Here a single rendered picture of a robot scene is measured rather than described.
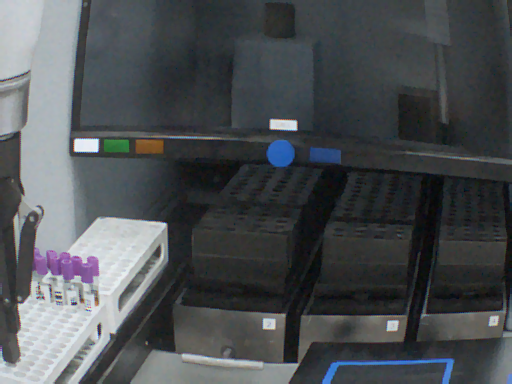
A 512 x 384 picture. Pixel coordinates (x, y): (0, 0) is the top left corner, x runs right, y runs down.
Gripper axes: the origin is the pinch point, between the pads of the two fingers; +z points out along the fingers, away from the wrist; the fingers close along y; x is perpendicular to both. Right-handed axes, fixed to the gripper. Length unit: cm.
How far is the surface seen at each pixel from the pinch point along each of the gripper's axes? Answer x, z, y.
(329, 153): -48, -8, -26
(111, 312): -27.0, 6.2, -4.8
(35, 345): -6.3, 3.9, -1.0
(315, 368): -21.6, 8.4, -28.5
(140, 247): -46.0, 4.2, -3.9
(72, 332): -12.8, 3.9, -4.0
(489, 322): -42, 11, -50
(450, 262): -50, 5, -42
